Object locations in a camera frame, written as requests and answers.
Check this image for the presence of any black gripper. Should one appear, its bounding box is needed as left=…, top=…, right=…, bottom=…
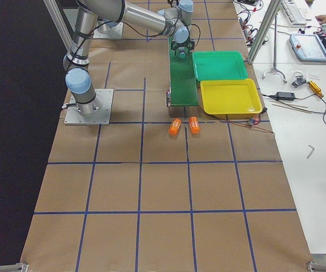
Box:
left=170, top=39, right=195, bottom=56

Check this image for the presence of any green push button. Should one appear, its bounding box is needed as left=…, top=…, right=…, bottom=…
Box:
left=177, top=50, right=186, bottom=59

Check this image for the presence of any orange 4680 cylinder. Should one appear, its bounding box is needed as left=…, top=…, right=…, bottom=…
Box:
left=188, top=116, right=200, bottom=134
left=168, top=118, right=182, bottom=135

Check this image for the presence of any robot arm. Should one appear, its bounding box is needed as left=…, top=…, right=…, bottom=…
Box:
left=63, top=1, right=195, bottom=116

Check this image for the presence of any green plastic tray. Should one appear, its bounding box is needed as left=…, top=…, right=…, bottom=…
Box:
left=192, top=51, right=248, bottom=81

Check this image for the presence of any green conveyor belt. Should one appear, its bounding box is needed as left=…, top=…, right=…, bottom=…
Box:
left=166, top=37, right=199, bottom=107

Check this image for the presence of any yellow plastic tray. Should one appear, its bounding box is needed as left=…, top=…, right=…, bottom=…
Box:
left=200, top=78, right=263, bottom=115

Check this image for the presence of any metal claw stand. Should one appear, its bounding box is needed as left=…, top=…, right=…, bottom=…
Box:
left=261, top=14, right=287, bottom=84

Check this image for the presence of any black power adapter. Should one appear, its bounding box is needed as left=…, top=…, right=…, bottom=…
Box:
left=276, top=92, right=296, bottom=101

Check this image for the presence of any teach pendant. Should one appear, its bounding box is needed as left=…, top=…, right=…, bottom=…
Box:
left=289, top=34, right=326, bottom=62

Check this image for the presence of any hex key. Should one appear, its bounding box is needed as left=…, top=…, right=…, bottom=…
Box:
left=307, top=144, right=315, bottom=159

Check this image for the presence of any aluminium frame post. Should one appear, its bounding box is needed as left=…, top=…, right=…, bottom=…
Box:
left=247, top=0, right=282, bottom=64

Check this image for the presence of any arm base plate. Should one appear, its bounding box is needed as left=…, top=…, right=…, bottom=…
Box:
left=64, top=89, right=114, bottom=125

